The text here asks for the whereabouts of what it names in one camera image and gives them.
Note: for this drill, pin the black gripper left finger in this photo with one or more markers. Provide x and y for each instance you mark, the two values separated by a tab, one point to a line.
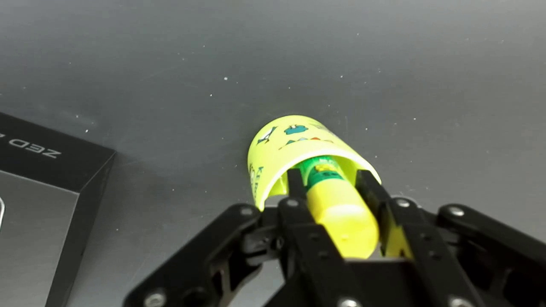
213	266

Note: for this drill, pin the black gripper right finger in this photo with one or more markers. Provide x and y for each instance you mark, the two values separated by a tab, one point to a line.
457	254

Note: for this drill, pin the yellow mug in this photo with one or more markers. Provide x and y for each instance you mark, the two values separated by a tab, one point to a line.
281	143

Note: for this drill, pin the black box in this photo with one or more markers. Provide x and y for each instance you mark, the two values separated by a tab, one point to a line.
49	192

